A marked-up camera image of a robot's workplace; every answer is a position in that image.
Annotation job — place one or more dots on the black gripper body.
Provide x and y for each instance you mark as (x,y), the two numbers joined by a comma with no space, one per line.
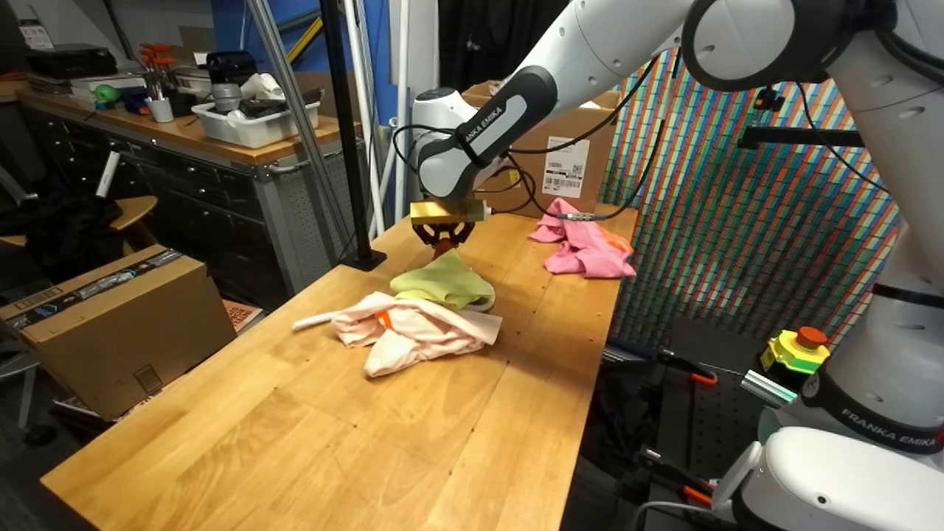
(444,228)

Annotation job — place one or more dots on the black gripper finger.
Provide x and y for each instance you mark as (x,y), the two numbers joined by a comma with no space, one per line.
(460,239)
(426,239)

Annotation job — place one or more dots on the yellow-green cloth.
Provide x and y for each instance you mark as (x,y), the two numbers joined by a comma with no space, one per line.
(447,284)

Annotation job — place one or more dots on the peach t-shirt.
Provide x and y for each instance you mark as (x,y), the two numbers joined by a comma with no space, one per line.
(422,340)

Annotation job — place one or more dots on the pink t-shirt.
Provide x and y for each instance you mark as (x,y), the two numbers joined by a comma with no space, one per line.
(580,259)

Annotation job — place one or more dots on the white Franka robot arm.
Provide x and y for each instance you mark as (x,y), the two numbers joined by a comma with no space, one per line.
(590,40)

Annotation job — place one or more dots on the black pole with base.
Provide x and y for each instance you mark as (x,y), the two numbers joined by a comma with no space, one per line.
(344,118)

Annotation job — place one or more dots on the cardboard box with shipping label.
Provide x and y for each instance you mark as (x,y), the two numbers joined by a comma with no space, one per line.
(599,148)

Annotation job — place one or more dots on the silver tripod leg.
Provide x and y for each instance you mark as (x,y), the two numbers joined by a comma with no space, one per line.
(296,107)

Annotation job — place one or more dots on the white plastic bin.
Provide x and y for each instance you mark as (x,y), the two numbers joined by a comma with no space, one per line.
(254,127)

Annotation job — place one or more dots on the dark workbench with wooden top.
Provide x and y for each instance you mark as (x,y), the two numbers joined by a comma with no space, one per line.
(195,197)

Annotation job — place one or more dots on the black clamp with orange tip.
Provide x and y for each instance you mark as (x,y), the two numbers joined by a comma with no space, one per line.
(698,495)
(701,378)

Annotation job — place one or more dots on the wooden stool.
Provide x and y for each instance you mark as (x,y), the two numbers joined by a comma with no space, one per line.
(133,207)

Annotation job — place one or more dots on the white cup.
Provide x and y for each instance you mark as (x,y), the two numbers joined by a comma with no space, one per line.
(161,107)

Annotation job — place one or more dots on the cardboard box with black tape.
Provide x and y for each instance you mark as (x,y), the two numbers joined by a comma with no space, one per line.
(118,335)

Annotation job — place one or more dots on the yellow red emergency stop button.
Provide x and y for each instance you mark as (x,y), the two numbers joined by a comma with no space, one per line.
(791,353)

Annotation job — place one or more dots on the black bag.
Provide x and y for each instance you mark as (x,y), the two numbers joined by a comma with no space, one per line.
(59,232)

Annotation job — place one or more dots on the black flat case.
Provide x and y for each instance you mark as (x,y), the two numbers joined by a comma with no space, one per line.
(68,62)

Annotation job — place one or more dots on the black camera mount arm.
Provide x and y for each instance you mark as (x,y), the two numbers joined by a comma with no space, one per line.
(799,136)

